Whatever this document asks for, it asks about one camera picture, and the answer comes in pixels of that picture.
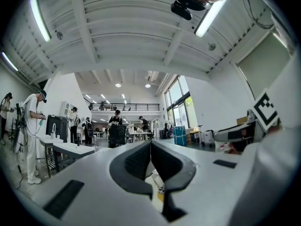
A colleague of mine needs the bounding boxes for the black hanging cable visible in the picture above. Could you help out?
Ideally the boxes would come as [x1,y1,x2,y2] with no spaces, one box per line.
[236,0,276,30]

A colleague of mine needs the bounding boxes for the long ceiling tube light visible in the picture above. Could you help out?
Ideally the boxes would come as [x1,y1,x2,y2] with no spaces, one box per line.
[29,0,52,42]
[194,0,230,38]
[1,51,19,72]

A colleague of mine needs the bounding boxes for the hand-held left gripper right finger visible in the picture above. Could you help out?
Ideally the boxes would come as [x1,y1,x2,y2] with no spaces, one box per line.
[150,140,197,222]

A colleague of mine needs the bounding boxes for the large glass window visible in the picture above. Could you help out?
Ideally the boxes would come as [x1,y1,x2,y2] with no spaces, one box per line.
[164,75,194,129]

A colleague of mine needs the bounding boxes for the white work table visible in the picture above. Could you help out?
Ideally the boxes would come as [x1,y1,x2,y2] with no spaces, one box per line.
[36,134,95,178]

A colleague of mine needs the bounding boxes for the white patterned clothes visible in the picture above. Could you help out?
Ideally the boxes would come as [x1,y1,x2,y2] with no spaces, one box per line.
[144,169,166,195]

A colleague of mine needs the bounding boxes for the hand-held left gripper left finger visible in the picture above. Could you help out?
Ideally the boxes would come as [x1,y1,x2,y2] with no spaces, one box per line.
[109,140,154,200]

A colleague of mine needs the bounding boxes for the white suitcase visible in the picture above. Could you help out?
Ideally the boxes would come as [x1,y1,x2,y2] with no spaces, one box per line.
[199,129,215,148]

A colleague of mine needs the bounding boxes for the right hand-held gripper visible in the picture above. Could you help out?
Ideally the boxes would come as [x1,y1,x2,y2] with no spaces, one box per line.
[213,88,284,155]

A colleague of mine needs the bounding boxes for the black head-mounted camera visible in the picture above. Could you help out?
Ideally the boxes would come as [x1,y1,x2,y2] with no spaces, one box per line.
[170,0,192,21]

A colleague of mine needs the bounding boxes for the black box cabinet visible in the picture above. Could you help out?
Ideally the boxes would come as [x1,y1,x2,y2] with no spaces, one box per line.
[46,114,69,143]

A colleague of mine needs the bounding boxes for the black balcony railing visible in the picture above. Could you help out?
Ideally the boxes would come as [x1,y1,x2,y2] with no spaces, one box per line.
[90,102,161,112]

